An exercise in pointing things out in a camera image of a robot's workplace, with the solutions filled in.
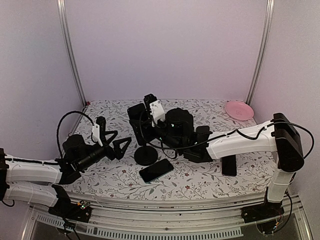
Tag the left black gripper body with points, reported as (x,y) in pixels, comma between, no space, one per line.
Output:
(109,153)

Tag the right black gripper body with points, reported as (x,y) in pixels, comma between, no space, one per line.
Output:
(145,130)

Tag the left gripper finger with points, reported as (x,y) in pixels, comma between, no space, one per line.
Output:
(107,137)
(120,147)

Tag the black phone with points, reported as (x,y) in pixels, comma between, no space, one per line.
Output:
(156,170)
(229,166)
(137,113)

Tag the black phone stand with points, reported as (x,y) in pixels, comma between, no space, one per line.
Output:
(145,155)

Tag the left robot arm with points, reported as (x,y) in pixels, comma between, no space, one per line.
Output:
(41,182)

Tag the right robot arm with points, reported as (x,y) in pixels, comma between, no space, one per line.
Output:
(175,130)

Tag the small black charging stand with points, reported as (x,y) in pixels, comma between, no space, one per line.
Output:
(202,133)

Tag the pink plate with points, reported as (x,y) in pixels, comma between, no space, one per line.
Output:
(239,110)

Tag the floral table mat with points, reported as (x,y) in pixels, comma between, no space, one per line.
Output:
(188,180)

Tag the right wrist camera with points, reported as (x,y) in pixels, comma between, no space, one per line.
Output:
(155,109)

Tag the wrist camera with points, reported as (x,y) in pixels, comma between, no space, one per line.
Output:
(98,129)
(155,109)

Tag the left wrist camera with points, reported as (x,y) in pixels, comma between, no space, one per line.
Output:
(98,129)

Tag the front aluminium rail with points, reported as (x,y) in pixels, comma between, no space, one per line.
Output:
(206,219)

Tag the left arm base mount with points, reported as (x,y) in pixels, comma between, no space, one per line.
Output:
(64,208)

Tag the left aluminium frame post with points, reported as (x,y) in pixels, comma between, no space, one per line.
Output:
(62,13)

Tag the aluminium frame post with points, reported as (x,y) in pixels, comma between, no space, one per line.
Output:
(267,24)
(62,13)

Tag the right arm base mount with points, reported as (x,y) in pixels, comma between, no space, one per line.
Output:
(262,211)

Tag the right aluminium frame post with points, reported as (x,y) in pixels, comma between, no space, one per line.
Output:
(267,24)

